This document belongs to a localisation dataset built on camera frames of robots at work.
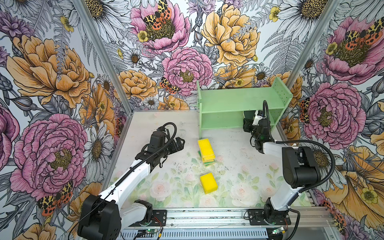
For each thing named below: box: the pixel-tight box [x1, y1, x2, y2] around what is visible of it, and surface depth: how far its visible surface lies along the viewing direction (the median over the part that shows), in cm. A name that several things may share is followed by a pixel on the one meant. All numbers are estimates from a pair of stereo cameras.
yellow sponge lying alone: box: [200, 172, 218, 195], surface depth 85 cm
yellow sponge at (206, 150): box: [197, 138, 216, 163], surface depth 90 cm
